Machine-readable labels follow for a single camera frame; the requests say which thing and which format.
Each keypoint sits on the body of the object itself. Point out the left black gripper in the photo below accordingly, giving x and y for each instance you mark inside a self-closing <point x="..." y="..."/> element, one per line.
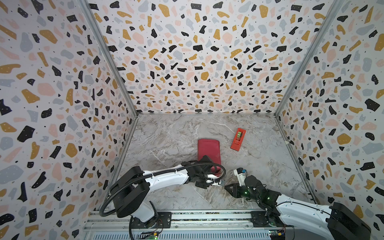
<point x="202" y="185"/>

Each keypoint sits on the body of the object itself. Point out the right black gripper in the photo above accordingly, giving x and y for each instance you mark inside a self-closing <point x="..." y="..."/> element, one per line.
<point x="240" y="190"/>

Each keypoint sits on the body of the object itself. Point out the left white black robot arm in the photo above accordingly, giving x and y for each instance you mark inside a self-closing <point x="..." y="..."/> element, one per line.
<point x="128" y="193"/>

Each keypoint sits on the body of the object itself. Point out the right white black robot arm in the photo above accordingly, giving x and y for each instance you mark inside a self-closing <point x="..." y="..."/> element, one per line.
<point x="334" y="222"/>

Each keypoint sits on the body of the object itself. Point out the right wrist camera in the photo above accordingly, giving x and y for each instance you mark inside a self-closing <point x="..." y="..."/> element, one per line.
<point x="241" y="175"/>

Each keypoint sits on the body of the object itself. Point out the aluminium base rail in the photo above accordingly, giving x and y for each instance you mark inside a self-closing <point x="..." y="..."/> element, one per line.
<point x="193" y="225"/>

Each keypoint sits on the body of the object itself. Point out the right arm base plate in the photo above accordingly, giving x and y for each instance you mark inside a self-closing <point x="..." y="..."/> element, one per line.
<point x="266" y="219"/>

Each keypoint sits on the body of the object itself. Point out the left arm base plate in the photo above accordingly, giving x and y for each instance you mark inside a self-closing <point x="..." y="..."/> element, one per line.
<point x="161" y="220"/>

